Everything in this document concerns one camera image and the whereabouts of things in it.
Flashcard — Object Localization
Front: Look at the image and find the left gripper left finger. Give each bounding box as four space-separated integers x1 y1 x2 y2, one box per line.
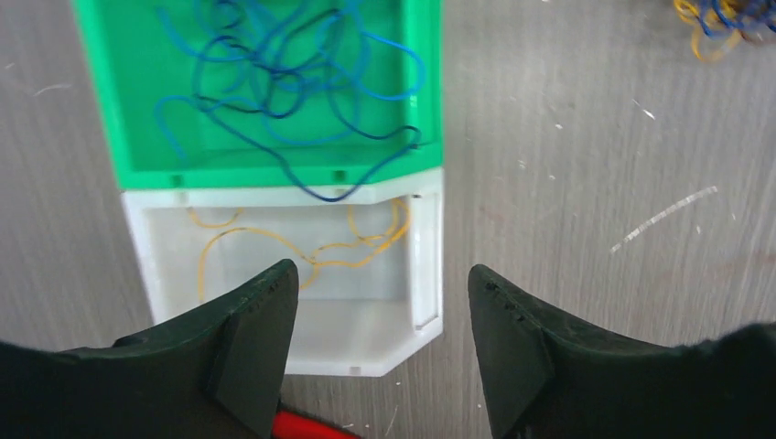
1 259 298 438

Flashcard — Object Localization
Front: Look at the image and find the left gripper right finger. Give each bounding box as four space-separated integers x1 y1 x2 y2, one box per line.
468 264 775 438

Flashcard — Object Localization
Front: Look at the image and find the yellow cable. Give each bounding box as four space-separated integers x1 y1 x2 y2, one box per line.
184 197 414 305

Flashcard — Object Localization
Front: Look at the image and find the light blue cable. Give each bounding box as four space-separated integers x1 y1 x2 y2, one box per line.
154 0 428 165

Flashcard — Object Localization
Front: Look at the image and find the coloured cable bundle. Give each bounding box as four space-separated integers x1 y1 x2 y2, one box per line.
673 0 776 63

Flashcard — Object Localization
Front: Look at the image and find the red shirt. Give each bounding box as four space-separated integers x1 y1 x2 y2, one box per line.
272 410 359 439

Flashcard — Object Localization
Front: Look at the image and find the white plastic bin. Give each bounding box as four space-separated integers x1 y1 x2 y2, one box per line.
122 167 444 377

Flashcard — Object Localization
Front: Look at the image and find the green plastic bin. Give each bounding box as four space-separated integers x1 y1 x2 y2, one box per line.
72 1 443 202

